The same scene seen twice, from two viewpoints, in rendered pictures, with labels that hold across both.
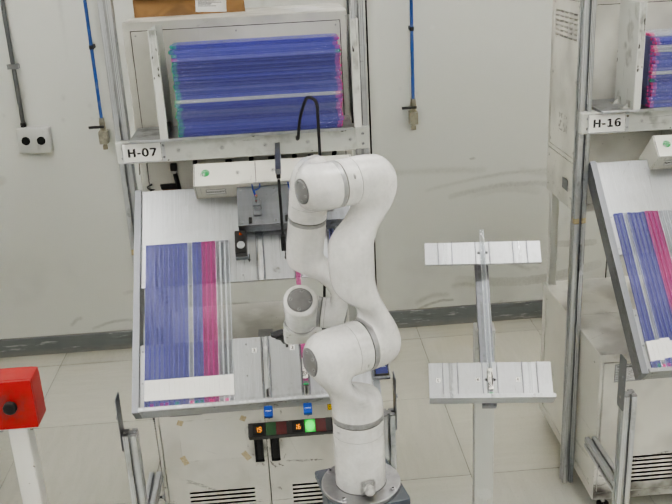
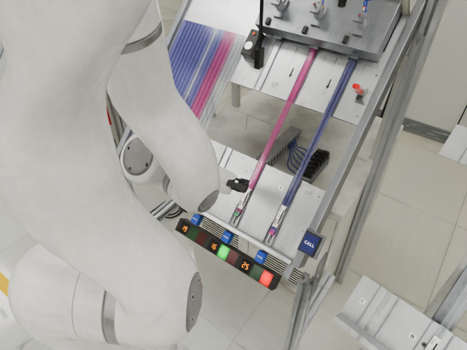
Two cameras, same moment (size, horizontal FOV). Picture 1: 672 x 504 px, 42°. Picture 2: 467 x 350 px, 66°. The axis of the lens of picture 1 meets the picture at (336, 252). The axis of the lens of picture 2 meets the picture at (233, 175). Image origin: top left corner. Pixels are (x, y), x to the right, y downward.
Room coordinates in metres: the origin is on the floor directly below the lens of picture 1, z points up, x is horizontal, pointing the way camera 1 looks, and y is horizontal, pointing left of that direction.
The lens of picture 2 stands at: (1.71, -0.30, 1.47)
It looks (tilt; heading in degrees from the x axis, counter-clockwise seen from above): 42 degrees down; 39
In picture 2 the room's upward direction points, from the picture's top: straight up
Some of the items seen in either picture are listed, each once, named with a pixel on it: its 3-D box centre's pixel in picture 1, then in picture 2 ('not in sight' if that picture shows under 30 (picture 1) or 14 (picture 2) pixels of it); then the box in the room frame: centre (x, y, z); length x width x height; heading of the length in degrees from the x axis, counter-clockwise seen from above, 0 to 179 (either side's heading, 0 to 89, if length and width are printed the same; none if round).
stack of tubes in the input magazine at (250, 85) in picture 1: (258, 84); not in sight; (2.70, 0.21, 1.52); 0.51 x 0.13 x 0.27; 93
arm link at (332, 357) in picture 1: (343, 375); (100, 310); (1.78, 0.00, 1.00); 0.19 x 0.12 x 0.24; 121
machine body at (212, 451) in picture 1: (268, 414); (287, 186); (2.81, 0.28, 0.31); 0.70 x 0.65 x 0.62; 93
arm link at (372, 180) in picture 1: (363, 266); (98, 184); (1.81, -0.06, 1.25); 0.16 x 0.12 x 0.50; 121
